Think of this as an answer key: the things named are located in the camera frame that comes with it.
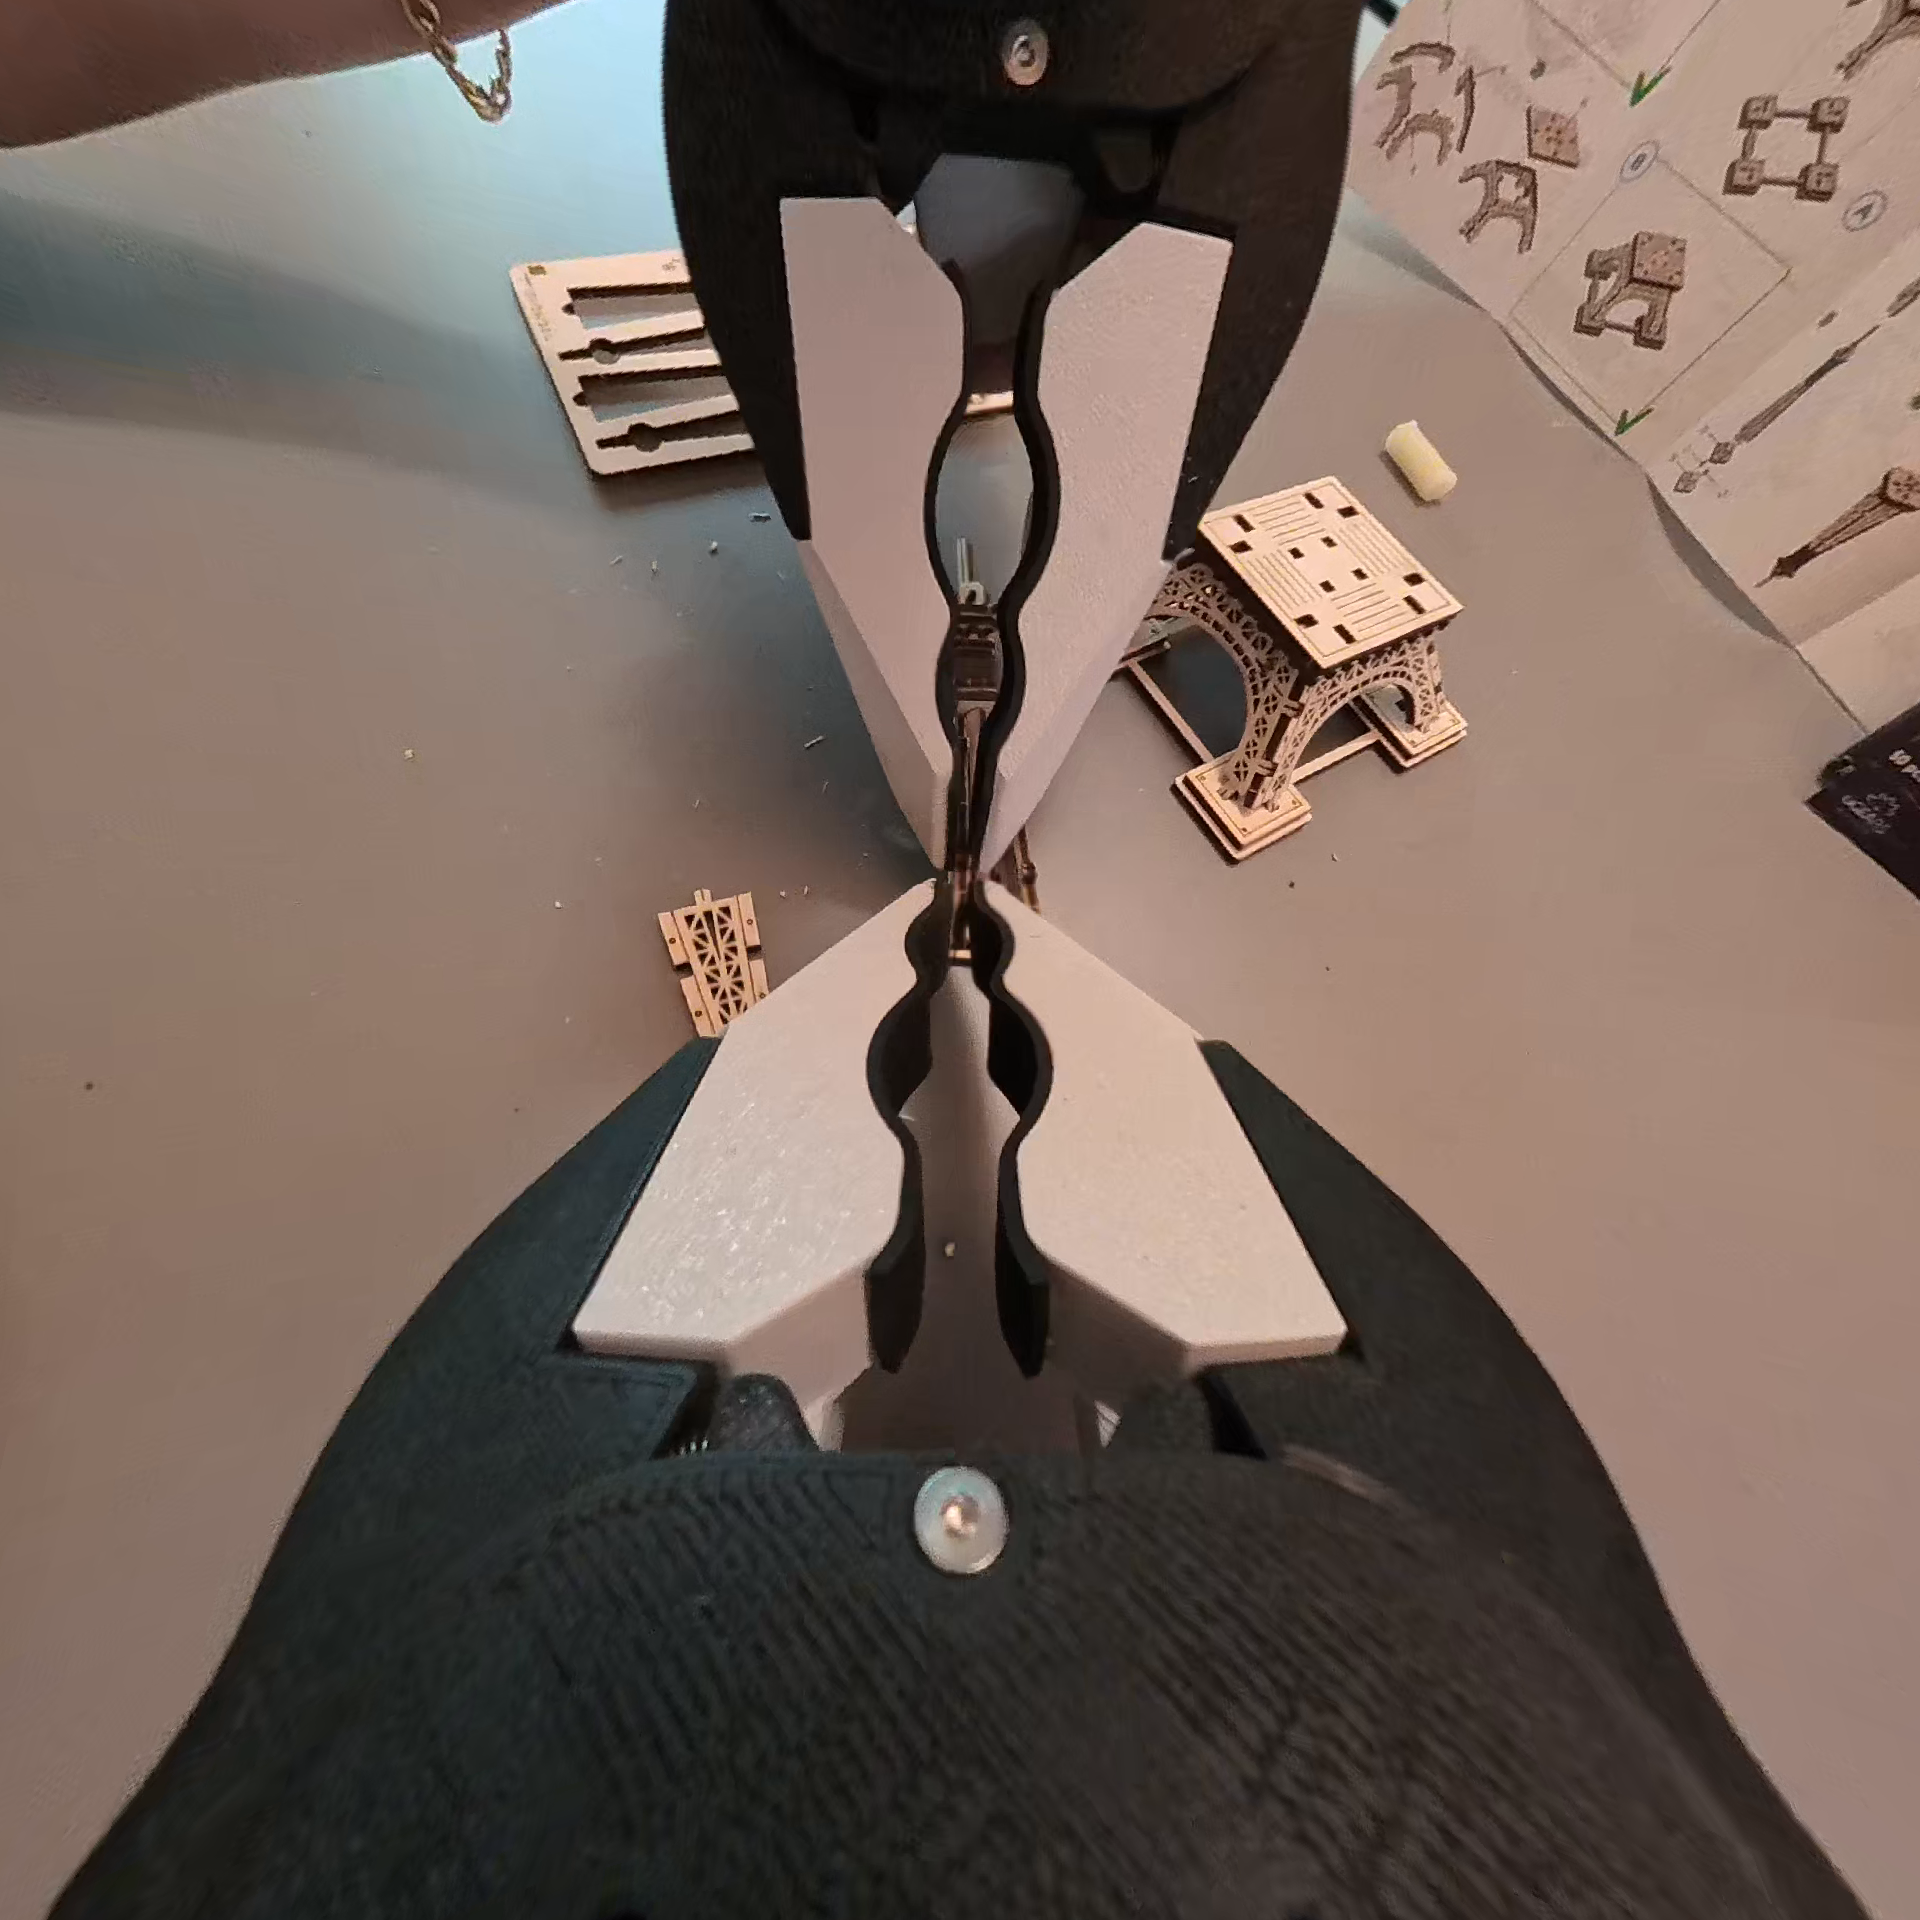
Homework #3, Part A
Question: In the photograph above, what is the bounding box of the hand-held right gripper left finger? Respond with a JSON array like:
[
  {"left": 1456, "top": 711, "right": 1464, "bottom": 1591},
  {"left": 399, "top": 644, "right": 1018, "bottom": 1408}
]
[{"left": 574, "top": 881, "right": 964, "bottom": 1449}]

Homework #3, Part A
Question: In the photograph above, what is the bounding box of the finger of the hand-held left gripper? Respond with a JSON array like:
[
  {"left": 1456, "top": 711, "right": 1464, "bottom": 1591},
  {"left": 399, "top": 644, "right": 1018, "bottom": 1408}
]
[
  {"left": 780, "top": 193, "right": 985, "bottom": 875},
  {"left": 977, "top": 224, "right": 1234, "bottom": 879}
]

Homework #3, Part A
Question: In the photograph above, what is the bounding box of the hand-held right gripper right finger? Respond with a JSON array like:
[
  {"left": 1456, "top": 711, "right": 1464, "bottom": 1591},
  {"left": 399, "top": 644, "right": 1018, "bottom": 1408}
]
[{"left": 968, "top": 884, "right": 1350, "bottom": 1449}]

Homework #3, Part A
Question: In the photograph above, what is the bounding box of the wooden lattice panel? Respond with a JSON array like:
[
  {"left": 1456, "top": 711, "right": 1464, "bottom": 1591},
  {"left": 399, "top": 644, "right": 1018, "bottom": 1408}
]
[{"left": 656, "top": 886, "right": 776, "bottom": 1040}]

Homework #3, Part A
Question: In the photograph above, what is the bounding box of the wooden tower spire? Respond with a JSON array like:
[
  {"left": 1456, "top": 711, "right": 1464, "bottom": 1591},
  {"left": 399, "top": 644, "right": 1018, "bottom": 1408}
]
[{"left": 943, "top": 532, "right": 1003, "bottom": 711}]

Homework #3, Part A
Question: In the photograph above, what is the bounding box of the wooden tower section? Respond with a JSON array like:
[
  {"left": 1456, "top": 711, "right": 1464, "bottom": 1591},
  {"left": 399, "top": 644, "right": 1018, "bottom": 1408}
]
[{"left": 930, "top": 704, "right": 1044, "bottom": 969}]

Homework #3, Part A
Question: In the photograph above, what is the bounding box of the person's left forearm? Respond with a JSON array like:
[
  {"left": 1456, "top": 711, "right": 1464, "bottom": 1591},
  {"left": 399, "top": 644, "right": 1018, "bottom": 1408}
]
[{"left": 0, "top": 0, "right": 520, "bottom": 153}]

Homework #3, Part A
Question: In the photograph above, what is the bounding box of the grey desk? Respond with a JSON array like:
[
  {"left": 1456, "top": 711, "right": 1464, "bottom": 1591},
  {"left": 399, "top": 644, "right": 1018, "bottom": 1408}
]
[{"left": 0, "top": 0, "right": 1920, "bottom": 1920}]

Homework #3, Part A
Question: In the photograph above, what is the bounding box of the wooden tower base model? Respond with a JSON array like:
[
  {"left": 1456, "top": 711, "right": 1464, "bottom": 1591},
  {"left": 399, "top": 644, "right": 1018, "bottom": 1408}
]
[{"left": 1119, "top": 477, "right": 1470, "bottom": 863}]

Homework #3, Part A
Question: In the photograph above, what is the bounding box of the slotted wooden parts sheet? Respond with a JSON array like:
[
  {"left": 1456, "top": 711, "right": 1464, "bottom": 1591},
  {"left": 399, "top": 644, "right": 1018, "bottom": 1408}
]
[{"left": 511, "top": 247, "right": 760, "bottom": 479}]

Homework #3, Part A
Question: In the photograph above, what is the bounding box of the paper instruction sheet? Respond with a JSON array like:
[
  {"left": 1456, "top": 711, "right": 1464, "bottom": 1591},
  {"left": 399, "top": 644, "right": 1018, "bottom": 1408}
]
[{"left": 1351, "top": 0, "right": 1920, "bottom": 736}]

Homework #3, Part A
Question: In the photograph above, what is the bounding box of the purple puzzle box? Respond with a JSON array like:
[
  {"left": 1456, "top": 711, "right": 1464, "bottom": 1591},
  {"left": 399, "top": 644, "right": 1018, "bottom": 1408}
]
[{"left": 1809, "top": 718, "right": 1920, "bottom": 904}]

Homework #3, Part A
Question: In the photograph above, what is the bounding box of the gold chain bracelet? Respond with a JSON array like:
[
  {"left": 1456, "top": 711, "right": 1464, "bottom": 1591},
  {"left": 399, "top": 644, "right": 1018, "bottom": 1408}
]
[{"left": 393, "top": 0, "right": 515, "bottom": 120}]

